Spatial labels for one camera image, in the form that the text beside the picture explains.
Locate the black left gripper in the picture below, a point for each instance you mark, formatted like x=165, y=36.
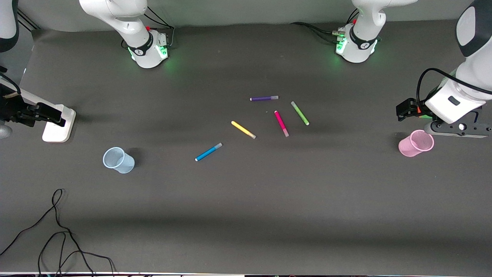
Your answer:
x=409, y=107

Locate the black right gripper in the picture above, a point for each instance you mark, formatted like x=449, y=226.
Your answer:
x=8, y=109

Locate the pink marker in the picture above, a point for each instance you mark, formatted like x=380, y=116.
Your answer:
x=280, y=122

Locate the blue marker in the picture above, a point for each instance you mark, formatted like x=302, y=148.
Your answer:
x=208, y=152

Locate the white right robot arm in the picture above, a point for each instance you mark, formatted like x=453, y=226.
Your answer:
x=115, y=15

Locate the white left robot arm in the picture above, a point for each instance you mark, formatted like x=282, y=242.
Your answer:
x=361, y=38

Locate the white desk stand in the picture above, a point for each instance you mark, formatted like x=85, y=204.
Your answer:
x=57, y=132

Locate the pink mesh cup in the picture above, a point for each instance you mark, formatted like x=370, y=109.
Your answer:
x=407, y=148

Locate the translucent blue cup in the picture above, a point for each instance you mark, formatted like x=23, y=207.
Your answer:
x=123, y=165

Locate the green marker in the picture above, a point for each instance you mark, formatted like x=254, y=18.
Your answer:
x=300, y=113

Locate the purple marker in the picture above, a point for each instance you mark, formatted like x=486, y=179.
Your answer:
x=264, y=98

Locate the yellow marker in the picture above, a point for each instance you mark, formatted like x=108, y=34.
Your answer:
x=243, y=129

